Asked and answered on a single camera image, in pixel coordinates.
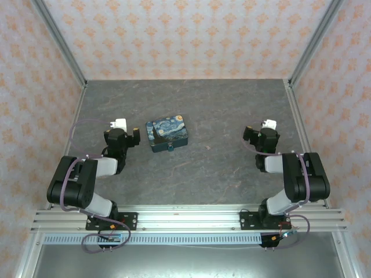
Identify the small teal padlock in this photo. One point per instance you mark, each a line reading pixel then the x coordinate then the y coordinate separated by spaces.
pixel 171 148

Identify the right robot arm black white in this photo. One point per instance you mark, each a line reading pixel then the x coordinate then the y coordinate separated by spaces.
pixel 304 179

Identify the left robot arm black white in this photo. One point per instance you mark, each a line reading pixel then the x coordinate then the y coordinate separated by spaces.
pixel 72 188

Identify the teal starry night tin box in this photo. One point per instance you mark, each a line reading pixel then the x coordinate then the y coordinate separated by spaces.
pixel 166 131

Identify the grey metal lower panel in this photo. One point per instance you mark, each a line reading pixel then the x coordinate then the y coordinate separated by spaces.
pixel 185 262

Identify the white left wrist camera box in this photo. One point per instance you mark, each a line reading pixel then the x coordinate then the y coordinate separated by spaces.
pixel 120 124

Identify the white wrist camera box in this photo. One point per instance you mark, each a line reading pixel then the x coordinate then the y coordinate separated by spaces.
pixel 120 124
pixel 269 124

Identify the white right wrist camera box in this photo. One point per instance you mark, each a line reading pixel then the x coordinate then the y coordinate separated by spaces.
pixel 269 124

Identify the aluminium side rail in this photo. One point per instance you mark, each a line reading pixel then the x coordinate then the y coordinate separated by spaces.
pixel 74 124
pixel 301 124

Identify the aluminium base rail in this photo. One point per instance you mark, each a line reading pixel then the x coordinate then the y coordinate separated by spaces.
pixel 188 217

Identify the aluminium frame post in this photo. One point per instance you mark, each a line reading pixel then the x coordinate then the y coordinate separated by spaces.
pixel 61 43
pixel 316 40

